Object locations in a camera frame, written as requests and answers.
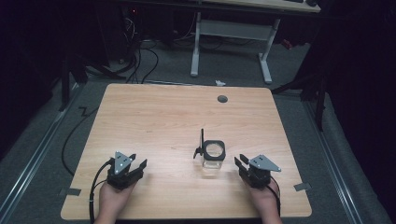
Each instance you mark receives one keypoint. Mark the white paper scrap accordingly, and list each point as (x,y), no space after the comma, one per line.
(220,82)

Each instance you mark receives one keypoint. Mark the small red object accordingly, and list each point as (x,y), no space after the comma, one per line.
(286,44)

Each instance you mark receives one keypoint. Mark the metal floor rail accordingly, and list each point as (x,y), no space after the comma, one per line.
(31,161)
(335,168)

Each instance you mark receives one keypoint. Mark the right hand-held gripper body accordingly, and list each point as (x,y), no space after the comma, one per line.
(260,172)

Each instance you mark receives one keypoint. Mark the white-legged desk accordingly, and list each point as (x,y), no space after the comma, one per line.
(236,29)

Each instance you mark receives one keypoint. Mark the grey tape strip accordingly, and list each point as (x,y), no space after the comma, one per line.
(71,192)
(302,186)

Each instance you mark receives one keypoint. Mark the black stand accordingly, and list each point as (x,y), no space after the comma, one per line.
(319,102)
(65,84)

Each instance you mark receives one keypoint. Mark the clear jar with black lid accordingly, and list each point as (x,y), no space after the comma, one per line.
(214,159)

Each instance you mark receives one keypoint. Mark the person's right hand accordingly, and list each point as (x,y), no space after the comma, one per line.
(264,199)

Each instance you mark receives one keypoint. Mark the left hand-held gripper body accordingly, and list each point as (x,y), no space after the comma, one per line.
(121,164)

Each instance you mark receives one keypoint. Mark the person's left hand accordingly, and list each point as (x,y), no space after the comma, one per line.
(112,197)

